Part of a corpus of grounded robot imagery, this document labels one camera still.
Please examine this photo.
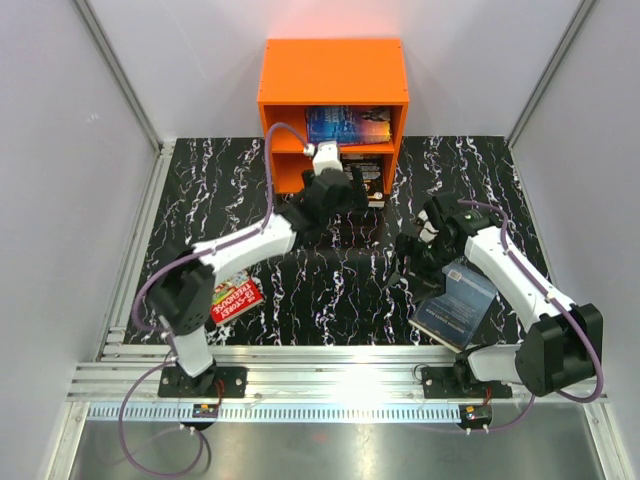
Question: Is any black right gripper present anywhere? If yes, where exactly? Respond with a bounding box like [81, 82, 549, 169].
[382, 233, 460, 304]

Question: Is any black book with white text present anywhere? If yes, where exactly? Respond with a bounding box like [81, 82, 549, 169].
[341, 154, 385, 209]

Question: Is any purple paperback book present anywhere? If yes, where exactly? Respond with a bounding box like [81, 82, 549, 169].
[305, 139, 396, 151]

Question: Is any Jane Eyre book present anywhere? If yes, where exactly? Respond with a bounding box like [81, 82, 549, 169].
[305, 106, 392, 145]

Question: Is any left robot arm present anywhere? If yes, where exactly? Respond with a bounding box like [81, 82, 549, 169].
[132, 141, 367, 397]

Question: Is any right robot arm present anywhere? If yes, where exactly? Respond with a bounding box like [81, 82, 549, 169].
[393, 193, 604, 403]

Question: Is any dark blue book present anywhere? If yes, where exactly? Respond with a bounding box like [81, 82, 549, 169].
[409, 262, 498, 353]

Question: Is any orange wooden shelf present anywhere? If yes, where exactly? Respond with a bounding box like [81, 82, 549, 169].
[257, 38, 410, 195]

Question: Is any red Treehouse book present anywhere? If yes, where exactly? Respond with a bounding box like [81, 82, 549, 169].
[210, 271, 264, 326]

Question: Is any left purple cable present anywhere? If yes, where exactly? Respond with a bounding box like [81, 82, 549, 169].
[117, 122, 321, 476]

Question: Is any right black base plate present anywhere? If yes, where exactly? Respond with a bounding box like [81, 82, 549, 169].
[418, 366, 513, 400]

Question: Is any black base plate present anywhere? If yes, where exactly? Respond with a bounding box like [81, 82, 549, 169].
[418, 366, 513, 400]
[157, 366, 249, 399]

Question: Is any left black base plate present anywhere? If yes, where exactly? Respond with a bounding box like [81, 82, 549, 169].
[157, 366, 249, 399]

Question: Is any aluminium rail frame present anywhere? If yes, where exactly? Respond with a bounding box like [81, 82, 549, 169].
[44, 0, 640, 480]

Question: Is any slotted cable duct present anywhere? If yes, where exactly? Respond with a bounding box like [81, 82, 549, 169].
[87, 402, 491, 424]

